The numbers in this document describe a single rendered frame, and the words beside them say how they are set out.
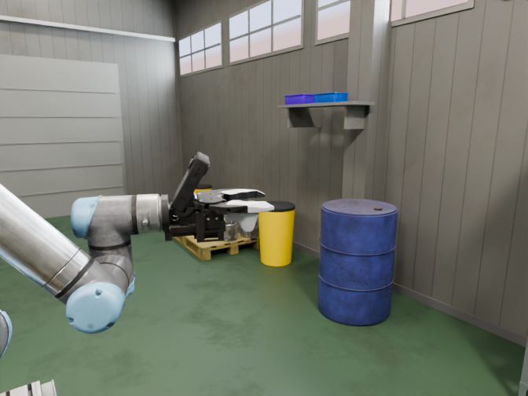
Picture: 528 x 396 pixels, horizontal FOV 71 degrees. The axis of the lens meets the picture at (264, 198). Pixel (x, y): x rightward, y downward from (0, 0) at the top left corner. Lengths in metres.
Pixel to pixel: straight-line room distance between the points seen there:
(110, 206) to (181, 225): 0.13
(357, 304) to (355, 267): 0.33
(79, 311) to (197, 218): 0.25
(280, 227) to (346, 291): 1.40
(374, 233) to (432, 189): 0.83
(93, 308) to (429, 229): 3.45
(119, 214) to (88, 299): 0.17
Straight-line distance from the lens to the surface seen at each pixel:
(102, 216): 0.71
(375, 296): 3.39
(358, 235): 3.13
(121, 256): 0.73
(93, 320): 0.62
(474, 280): 3.72
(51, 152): 7.67
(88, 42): 7.94
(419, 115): 3.78
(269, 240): 4.46
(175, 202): 0.71
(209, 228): 0.72
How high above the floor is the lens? 1.73
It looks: 12 degrees down
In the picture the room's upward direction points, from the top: straight up
